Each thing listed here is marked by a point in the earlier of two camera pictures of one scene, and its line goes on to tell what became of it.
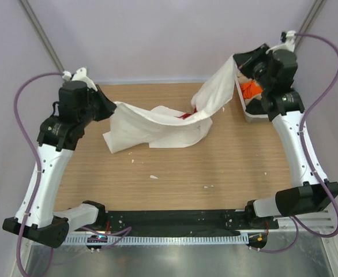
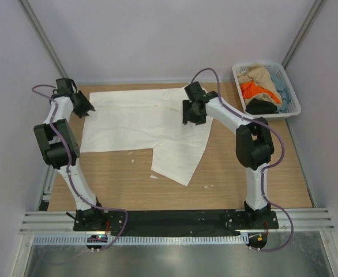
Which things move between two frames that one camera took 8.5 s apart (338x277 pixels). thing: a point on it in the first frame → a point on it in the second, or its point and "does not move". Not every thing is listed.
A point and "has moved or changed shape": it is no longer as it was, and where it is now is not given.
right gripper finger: (248, 62) → (197, 118)
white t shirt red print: (160, 127) has moved or changed shape
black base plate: (187, 220) does not move
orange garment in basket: (250, 89) does not move
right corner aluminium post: (314, 12) does not move
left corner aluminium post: (30, 15) does not move
